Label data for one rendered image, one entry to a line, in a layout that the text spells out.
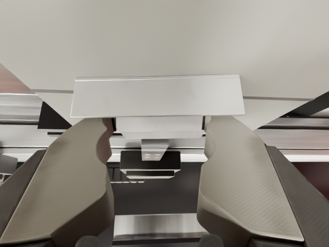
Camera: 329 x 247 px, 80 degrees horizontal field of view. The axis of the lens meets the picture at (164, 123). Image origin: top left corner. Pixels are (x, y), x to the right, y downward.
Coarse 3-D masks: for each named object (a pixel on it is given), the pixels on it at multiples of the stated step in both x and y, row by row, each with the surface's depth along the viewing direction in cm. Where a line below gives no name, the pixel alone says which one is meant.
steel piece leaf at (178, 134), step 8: (128, 136) 21; (136, 136) 21; (144, 136) 22; (152, 136) 22; (160, 136) 22; (168, 136) 22; (176, 136) 22; (184, 136) 22; (192, 136) 22; (200, 136) 22
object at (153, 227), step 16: (128, 224) 19; (144, 224) 19; (160, 224) 19; (176, 224) 19; (192, 224) 19; (128, 240) 18; (144, 240) 18; (160, 240) 18; (176, 240) 18; (192, 240) 18
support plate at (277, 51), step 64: (0, 0) 6; (64, 0) 6; (128, 0) 6; (192, 0) 6; (256, 0) 6; (320, 0) 6; (64, 64) 9; (128, 64) 9; (192, 64) 9; (256, 64) 9; (320, 64) 9; (256, 128) 20
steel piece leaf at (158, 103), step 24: (96, 96) 10; (120, 96) 10; (144, 96) 10; (168, 96) 10; (192, 96) 10; (216, 96) 10; (240, 96) 10; (120, 120) 16; (144, 120) 16; (168, 120) 16; (192, 120) 16
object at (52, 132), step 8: (48, 112) 20; (56, 112) 20; (40, 120) 20; (48, 120) 20; (56, 120) 20; (64, 120) 20; (40, 128) 19; (48, 128) 19; (56, 128) 19; (64, 128) 20; (56, 136) 22; (112, 136) 22; (120, 136) 22
